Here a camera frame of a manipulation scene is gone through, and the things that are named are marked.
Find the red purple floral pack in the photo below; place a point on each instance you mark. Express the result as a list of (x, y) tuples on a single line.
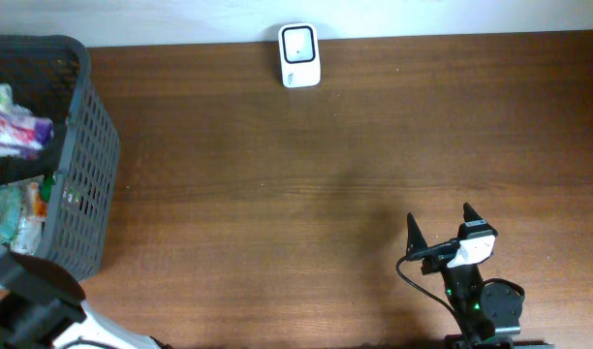
[(24, 136)]

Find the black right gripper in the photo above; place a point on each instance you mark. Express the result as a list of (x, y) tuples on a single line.
[(416, 239)]

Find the white barcode scanner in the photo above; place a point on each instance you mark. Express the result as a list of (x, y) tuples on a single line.
[(299, 55)]

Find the teal wet wipes pack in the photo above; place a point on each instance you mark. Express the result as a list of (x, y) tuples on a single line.
[(11, 204)]

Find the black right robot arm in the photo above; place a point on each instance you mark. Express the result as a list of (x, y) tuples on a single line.
[(487, 311)]

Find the grey plastic mesh basket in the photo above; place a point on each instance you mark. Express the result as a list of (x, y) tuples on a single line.
[(50, 75)]

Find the white tube gold cap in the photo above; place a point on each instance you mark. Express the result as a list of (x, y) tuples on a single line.
[(33, 217)]

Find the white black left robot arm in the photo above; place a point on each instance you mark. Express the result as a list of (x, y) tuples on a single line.
[(43, 306)]

